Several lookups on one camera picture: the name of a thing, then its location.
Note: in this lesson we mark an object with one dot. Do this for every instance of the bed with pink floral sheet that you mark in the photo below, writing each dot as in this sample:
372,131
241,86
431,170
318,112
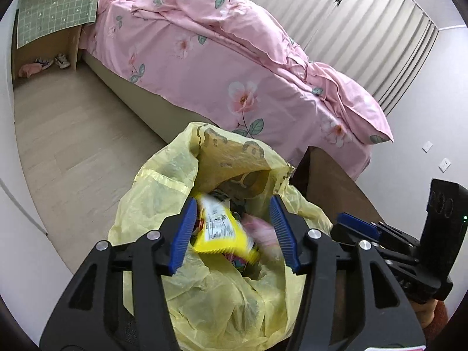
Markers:
153,65

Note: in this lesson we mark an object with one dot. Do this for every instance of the white sneaker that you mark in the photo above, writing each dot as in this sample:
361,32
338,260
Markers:
43,63
62,61

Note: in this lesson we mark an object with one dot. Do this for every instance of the wooden bedside table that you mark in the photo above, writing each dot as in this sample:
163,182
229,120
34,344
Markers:
73,44

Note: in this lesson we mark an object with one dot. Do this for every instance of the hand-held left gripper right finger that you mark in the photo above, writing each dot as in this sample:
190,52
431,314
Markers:
286,237

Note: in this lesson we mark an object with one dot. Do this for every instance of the pink slipper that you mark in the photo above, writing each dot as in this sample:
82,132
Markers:
30,69

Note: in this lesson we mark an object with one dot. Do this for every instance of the person's right forearm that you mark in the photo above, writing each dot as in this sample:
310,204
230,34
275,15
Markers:
442,316

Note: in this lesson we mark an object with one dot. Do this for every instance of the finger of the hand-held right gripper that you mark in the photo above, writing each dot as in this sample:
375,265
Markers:
343,234
356,223

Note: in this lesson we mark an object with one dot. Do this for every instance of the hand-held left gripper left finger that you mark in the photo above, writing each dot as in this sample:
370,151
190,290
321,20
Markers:
181,237

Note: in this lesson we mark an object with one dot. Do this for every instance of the small pink white packet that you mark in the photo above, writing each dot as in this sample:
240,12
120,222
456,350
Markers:
261,232

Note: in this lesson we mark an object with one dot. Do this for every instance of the green checked cloth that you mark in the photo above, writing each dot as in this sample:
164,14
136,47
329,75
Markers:
58,7

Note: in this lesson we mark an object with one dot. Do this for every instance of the wide yellow red snack packet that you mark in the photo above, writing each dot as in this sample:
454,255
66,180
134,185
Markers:
223,230

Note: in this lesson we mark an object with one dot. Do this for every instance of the yellow plastic bag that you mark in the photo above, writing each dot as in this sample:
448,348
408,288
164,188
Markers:
204,299

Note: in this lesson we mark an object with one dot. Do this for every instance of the cream pleated curtain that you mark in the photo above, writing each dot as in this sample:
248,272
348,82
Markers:
347,25

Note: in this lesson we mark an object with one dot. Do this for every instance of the white wall switch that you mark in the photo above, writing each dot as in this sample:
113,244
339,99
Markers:
445,163
427,146

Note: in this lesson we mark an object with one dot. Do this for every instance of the pink floral duvet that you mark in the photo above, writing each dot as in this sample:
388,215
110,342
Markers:
256,44

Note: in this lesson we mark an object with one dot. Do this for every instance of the person's right hand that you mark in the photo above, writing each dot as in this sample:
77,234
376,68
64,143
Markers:
424,314

